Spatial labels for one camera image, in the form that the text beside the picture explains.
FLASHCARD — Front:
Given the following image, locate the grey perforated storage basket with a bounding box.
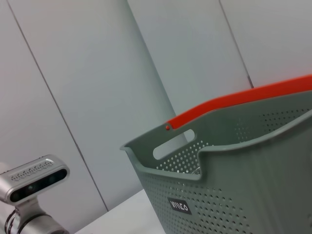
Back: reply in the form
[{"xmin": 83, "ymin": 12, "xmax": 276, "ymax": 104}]
[{"xmin": 119, "ymin": 89, "xmax": 312, "ymax": 234}]

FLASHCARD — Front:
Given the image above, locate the orange basket handle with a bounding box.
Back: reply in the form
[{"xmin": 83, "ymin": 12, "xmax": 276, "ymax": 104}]
[{"xmin": 164, "ymin": 74, "xmax": 312, "ymax": 131}]

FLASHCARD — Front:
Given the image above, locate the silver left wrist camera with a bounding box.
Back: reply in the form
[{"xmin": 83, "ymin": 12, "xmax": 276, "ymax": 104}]
[{"xmin": 0, "ymin": 154, "xmax": 71, "ymax": 220}]

